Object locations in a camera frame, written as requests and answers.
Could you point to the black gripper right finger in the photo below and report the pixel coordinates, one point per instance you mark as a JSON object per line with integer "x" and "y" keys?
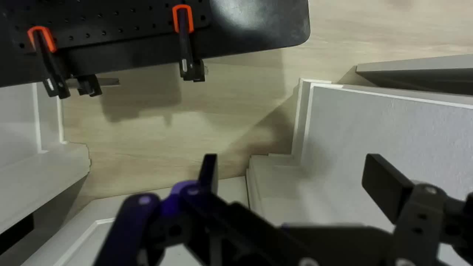
{"x": 387, "y": 185}

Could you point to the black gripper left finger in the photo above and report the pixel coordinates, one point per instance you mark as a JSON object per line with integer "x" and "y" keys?
{"x": 208, "y": 178}

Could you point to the white panelled door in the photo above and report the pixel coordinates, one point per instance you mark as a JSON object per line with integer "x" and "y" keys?
{"x": 415, "y": 113}

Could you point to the orange black clamp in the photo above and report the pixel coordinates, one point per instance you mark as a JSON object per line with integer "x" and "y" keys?
{"x": 45, "y": 46}
{"x": 192, "y": 67}

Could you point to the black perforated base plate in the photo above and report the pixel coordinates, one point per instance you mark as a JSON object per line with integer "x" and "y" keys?
{"x": 106, "y": 36}

